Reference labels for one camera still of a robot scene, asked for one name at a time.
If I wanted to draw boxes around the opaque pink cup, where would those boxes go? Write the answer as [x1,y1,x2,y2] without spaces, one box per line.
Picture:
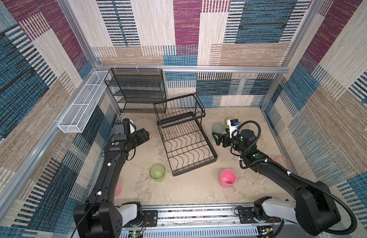
[219,169,237,188]

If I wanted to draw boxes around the bright green translucent cup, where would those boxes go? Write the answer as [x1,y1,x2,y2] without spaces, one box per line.
[224,117,234,128]

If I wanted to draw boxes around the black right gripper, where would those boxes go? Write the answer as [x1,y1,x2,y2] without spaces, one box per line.
[212,127,247,155]

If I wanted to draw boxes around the black corrugated cable conduit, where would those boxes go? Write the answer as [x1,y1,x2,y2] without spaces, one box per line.
[230,120,358,236]

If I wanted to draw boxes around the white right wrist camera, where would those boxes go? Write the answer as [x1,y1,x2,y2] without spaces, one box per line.
[228,119,240,138]

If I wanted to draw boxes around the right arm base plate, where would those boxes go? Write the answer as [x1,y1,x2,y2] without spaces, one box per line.
[234,206,282,224]

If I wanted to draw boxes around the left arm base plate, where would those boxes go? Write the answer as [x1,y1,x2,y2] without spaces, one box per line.
[131,210,158,228]

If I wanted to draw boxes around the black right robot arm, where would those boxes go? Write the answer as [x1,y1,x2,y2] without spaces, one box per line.
[212,130,346,236]

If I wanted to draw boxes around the pale green translucent cup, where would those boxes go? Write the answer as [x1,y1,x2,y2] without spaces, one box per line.
[240,124,250,131]

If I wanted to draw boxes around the black wire dish rack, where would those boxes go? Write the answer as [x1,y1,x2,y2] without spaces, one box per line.
[153,93,218,177]

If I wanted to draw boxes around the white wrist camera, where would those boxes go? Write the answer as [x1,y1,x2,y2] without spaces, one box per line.
[122,118,137,134]
[228,119,240,138]

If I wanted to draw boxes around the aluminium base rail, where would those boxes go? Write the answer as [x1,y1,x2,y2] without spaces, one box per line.
[70,203,321,238]

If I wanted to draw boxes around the white wire wall basket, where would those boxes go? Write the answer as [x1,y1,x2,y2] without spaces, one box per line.
[58,71,108,133]

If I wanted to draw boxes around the pink cup left edge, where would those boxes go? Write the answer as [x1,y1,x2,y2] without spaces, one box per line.
[114,183,122,197]

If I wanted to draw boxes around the translucent pink cup right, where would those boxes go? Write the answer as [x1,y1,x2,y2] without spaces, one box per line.
[274,156,291,170]

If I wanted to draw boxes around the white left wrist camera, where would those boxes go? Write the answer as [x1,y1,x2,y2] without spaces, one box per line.
[122,118,137,134]

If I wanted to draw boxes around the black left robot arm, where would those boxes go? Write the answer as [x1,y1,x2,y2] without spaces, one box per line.
[73,119,149,238]

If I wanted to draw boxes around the black mesh shelf unit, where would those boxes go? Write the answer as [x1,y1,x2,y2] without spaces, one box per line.
[104,68,166,113]

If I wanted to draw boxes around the teal translucent cup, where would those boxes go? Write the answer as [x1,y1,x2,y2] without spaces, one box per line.
[212,123,226,134]

